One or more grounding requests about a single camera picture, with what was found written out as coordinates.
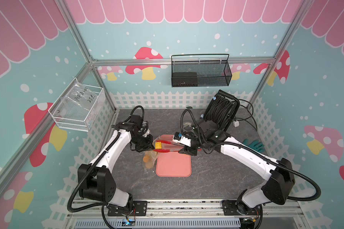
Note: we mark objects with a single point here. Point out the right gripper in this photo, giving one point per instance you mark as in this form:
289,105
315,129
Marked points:
187,150

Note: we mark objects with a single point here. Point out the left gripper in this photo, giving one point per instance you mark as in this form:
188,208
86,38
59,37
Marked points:
148,146

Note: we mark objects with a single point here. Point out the clear resealable bag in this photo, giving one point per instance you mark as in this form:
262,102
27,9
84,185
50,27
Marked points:
149,161

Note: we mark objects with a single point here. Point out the red kitchen tongs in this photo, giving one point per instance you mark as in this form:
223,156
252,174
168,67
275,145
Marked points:
168,146

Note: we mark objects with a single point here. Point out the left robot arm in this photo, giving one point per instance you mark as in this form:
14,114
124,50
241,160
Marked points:
96,185

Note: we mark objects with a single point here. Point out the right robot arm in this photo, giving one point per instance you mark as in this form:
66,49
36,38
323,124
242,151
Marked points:
278,175

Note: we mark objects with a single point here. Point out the square waffle cookie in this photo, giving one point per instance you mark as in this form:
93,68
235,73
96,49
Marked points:
158,145

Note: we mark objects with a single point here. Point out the pink tray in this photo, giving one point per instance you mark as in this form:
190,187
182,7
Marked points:
173,164

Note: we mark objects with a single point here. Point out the white power plug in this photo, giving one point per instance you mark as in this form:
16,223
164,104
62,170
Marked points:
236,123

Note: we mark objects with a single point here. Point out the black box in basket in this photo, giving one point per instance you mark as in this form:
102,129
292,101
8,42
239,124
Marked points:
184,79

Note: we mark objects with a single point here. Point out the green rubber glove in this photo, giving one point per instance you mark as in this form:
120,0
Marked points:
255,145

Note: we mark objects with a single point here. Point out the black cable reel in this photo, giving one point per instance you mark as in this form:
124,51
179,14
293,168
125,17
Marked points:
222,109

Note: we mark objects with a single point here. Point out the black mesh wall basket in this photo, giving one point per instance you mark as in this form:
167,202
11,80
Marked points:
211,69

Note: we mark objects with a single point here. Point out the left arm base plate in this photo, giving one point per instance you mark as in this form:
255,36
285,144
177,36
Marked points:
137,208

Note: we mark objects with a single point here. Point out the white wire wall basket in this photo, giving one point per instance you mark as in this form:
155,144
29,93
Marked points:
78,106

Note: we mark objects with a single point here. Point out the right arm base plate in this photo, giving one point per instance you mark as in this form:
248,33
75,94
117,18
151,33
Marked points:
236,208

